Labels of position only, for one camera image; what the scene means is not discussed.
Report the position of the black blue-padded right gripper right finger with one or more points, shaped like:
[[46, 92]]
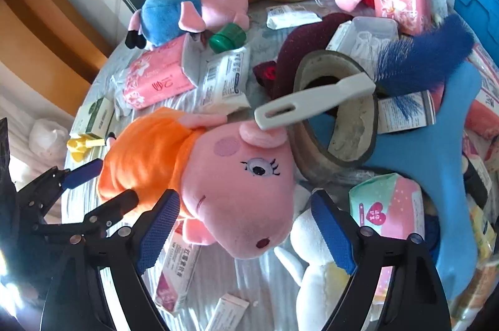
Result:
[[415, 298]]

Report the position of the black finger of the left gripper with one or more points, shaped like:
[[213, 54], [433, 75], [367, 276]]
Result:
[[97, 221]]

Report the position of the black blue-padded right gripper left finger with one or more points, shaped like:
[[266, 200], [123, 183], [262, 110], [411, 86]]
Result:
[[76, 299]]

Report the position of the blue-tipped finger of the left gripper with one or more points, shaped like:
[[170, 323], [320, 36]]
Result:
[[49, 186]]

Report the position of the large pig plush orange dress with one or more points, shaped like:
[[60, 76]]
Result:
[[234, 180]]

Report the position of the yellow toy piece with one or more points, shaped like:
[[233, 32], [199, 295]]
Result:
[[79, 147]]

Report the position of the pink white medicine box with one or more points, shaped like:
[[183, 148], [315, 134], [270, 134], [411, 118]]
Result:
[[177, 271]]

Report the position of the green white small box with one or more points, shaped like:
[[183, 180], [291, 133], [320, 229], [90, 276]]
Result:
[[92, 119]]

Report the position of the white plush toy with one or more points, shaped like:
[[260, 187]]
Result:
[[320, 281]]

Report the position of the pink green sanitary pad pack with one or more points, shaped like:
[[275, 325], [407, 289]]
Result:
[[390, 204]]

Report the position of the blue plastic hanger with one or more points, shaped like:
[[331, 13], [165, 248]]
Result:
[[432, 156]]

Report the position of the pink tissue pack left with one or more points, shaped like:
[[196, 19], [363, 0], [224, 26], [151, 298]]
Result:
[[159, 74]]

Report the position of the dark red slipper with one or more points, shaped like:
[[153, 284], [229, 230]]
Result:
[[340, 139]]

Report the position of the white wipes packet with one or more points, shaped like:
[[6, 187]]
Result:
[[223, 90]]

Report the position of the pig plush blue shirt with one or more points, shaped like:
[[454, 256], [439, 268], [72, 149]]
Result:
[[159, 21]]

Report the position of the green bottle cap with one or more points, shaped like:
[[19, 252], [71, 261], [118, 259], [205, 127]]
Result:
[[229, 38]]

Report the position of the blue feather duster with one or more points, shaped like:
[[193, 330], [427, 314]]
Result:
[[423, 62]]

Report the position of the clear plastic swab box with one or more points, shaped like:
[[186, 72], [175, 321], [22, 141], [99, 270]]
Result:
[[362, 38]]

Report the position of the white plastic brush handle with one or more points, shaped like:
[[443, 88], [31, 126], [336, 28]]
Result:
[[304, 104]]

